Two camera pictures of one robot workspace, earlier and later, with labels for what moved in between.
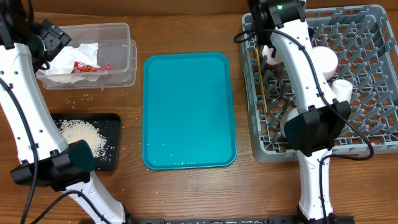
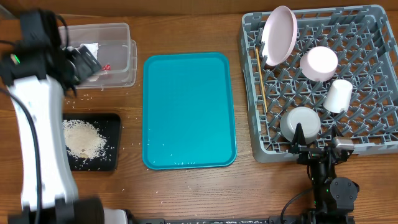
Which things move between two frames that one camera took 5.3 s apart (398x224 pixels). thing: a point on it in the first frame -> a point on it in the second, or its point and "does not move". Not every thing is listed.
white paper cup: x=342 y=89 does not move
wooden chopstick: x=261 y=79 does not move
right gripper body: x=262 y=40 -> x=309 y=156
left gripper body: x=47 y=44 -> x=81 y=68
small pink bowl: x=328 y=60 does not move
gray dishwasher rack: x=364 y=43 does not move
